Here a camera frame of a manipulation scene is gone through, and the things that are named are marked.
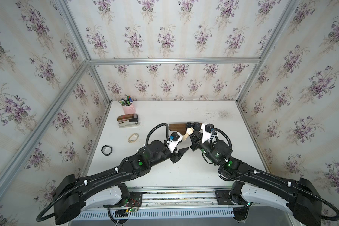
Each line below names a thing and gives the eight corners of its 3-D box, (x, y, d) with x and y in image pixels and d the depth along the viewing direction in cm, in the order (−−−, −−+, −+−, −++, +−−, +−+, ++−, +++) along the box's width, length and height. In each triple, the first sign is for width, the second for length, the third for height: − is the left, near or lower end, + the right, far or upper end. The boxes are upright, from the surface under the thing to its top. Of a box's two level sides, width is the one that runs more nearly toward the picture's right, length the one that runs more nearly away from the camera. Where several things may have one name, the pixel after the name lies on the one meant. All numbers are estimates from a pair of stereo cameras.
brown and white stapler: (116, 127, 104) (114, 124, 101) (119, 116, 111) (118, 113, 108) (138, 127, 105) (137, 124, 102) (140, 116, 112) (139, 113, 109)
